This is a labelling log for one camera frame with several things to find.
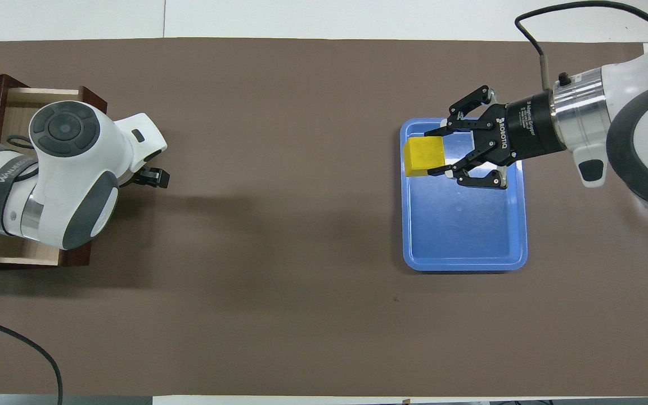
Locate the blue plastic tray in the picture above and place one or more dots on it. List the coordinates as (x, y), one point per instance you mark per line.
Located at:
(459, 225)

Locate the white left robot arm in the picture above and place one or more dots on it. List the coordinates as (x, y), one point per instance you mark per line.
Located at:
(71, 185)

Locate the brown table mat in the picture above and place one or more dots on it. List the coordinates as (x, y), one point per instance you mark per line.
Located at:
(245, 253)

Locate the yellow cube block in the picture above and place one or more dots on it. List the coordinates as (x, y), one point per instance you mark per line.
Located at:
(422, 157)

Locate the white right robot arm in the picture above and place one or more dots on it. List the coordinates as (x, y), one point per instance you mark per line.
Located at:
(639, 84)

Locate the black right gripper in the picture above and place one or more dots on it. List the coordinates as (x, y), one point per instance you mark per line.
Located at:
(526, 129)

